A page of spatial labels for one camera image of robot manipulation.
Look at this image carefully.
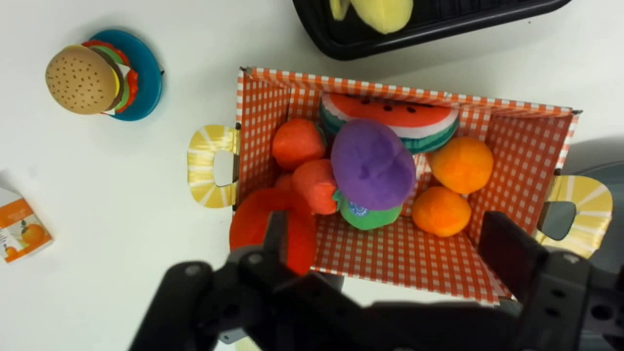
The purple plush plum toy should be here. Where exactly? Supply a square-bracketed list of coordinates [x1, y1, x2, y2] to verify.
[329, 118, 417, 233]

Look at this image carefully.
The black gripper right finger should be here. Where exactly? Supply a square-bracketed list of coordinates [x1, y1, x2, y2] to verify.
[477, 211, 624, 351]

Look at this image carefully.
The plush watermelon slice toy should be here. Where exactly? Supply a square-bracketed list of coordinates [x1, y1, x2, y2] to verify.
[317, 92, 462, 157]

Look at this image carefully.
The toy burger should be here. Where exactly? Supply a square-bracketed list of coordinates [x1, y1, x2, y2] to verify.
[44, 40, 142, 119]

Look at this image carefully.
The yellow plush banana toy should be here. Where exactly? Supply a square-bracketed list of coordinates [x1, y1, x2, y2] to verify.
[327, 0, 415, 38]

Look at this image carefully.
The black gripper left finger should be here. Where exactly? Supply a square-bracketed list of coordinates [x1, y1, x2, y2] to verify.
[128, 211, 392, 351]

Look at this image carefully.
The small red plush fruit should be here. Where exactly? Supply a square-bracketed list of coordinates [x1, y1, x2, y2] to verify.
[269, 116, 329, 172]
[288, 158, 341, 219]

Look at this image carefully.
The orange checkered basket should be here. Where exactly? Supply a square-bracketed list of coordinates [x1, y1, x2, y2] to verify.
[185, 65, 614, 309]

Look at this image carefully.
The black plastic tray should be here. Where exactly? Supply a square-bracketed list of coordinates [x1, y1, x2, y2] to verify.
[290, 0, 573, 63]

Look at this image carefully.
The orange plush fruit toy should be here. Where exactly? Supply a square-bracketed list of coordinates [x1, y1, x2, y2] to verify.
[427, 135, 495, 197]
[409, 186, 473, 240]

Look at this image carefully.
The orange juice carton toy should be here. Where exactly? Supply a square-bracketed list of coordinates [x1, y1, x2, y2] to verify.
[0, 172, 56, 266]

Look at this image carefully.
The red plush apple toy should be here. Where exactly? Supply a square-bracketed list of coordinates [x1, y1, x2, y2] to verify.
[228, 186, 317, 279]

